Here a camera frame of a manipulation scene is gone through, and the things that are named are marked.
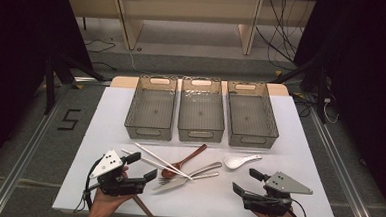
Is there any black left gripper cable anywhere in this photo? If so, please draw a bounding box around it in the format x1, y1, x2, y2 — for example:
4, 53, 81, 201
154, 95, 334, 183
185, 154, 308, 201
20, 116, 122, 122
73, 157, 102, 215

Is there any bundle of black cables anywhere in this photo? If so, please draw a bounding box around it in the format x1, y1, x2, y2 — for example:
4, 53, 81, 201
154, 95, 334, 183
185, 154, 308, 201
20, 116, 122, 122
252, 0, 310, 72

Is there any brown wooden chopstick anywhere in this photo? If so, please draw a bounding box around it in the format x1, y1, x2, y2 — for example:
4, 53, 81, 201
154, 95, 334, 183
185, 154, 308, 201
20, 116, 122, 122
130, 194, 159, 217

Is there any beige wooden desk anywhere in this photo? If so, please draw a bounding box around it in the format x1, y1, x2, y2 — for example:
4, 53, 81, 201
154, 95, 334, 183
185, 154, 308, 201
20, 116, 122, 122
63, 0, 317, 61

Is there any short aluminium rail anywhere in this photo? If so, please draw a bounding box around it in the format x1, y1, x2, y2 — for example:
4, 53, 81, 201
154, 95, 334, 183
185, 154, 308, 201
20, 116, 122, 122
73, 76, 112, 86

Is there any black metal stand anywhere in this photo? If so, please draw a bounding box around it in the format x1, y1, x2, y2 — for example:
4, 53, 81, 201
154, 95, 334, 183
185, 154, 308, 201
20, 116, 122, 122
42, 52, 110, 118
268, 42, 333, 125

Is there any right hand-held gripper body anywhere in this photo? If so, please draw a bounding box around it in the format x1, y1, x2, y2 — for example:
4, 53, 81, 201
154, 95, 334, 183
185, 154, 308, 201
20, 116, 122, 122
241, 169, 315, 217

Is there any brown wooden spoon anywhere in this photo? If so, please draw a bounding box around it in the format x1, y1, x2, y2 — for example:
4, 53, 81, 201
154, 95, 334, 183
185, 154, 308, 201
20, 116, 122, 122
160, 141, 209, 181

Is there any white floor cable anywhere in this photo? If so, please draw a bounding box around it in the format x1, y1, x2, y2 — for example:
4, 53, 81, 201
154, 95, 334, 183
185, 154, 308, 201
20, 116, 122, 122
126, 48, 145, 74

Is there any white ceramic spoon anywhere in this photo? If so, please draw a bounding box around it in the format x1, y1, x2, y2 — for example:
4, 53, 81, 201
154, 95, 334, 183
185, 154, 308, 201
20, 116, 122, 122
223, 152, 264, 172

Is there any white table mat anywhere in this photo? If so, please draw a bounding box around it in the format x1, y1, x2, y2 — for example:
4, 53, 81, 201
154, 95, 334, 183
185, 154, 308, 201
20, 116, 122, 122
51, 82, 345, 217

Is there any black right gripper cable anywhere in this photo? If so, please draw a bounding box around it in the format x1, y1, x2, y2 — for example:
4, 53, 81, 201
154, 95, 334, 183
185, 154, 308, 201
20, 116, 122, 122
286, 197, 310, 217

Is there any long aluminium rail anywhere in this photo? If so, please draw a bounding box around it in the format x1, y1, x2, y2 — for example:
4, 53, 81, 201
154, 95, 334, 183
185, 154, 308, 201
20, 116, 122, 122
303, 108, 386, 217
0, 81, 71, 217

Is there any clear grey plastic bin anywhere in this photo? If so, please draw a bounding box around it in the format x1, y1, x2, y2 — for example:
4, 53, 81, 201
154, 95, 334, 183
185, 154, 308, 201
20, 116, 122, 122
176, 75, 229, 144
223, 79, 282, 150
122, 73, 179, 143

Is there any black curtain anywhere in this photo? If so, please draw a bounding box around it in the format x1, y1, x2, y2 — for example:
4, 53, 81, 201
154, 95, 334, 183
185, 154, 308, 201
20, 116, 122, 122
285, 0, 386, 217
0, 0, 98, 187

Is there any person's left hand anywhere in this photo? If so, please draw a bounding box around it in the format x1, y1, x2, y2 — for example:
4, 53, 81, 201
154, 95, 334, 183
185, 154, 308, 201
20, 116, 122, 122
84, 163, 135, 217

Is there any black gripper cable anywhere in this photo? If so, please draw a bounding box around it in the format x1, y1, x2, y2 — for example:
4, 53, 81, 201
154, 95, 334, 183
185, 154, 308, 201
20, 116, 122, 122
73, 157, 102, 215
286, 197, 310, 217

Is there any black floor cable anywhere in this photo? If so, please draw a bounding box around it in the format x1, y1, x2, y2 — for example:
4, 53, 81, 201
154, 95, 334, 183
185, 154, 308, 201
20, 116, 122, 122
83, 38, 117, 54
91, 61, 117, 72

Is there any white cable with plug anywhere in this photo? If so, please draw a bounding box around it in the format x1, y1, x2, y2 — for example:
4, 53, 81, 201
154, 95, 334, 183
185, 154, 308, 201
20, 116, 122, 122
322, 97, 340, 124

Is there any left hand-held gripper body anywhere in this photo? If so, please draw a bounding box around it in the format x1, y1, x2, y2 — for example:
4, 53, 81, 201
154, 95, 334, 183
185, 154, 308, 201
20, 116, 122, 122
88, 147, 150, 199

